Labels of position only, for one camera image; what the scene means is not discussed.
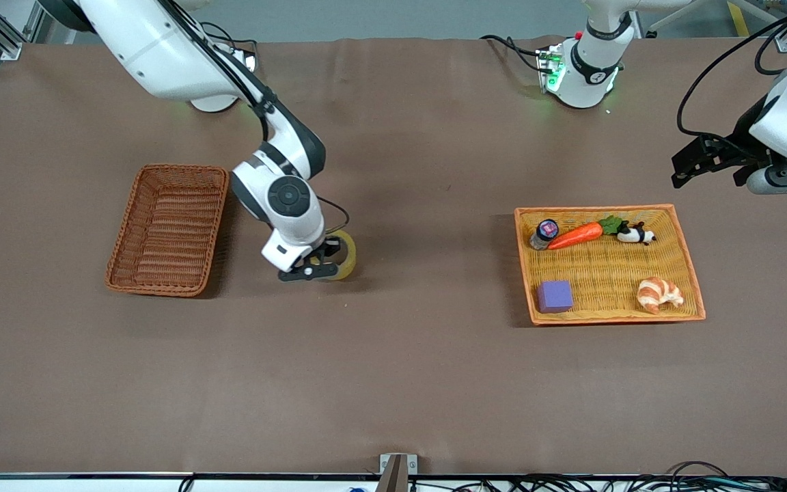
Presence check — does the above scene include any brown wicker basket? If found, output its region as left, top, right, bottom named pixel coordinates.
left=105, top=163, right=230, bottom=298

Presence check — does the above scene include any yellow wicker basket orange rim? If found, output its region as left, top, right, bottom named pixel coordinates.
left=514, top=204, right=707, bottom=327

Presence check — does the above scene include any toy panda figure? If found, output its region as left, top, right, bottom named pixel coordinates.
left=616, top=221, right=657, bottom=246

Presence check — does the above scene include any toy croissant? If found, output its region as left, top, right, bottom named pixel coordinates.
left=637, top=277, right=685, bottom=315

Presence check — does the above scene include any toy orange carrot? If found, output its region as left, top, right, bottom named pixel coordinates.
left=547, top=215, right=630, bottom=251

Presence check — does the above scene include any small jar with red label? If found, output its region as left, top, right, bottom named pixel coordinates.
left=529, top=219, right=560, bottom=251

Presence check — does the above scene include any purple cube block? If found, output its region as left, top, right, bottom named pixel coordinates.
left=536, top=280, right=575, bottom=314

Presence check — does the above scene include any long black left arm cable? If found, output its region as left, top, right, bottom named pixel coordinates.
left=676, top=7, right=787, bottom=139

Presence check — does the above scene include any short black left arm cable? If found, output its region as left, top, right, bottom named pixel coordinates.
left=754, top=19, right=787, bottom=77

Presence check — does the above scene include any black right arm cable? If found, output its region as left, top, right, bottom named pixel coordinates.
left=154, top=0, right=279, bottom=137

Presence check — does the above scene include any metal table edge bracket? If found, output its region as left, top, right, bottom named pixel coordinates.
left=379, top=453, right=418, bottom=492

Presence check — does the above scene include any black left base cable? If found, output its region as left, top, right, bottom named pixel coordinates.
left=481, top=34, right=546, bottom=73

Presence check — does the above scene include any black base cable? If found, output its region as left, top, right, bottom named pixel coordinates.
left=481, top=34, right=546, bottom=73
left=201, top=22, right=258, bottom=59

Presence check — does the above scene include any black right base cable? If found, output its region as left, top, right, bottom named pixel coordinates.
left=201, top=22, right=258, bottom=59

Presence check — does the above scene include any black cable bundle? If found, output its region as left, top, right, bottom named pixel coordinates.
left=411, top=461, right=787, bottom=492

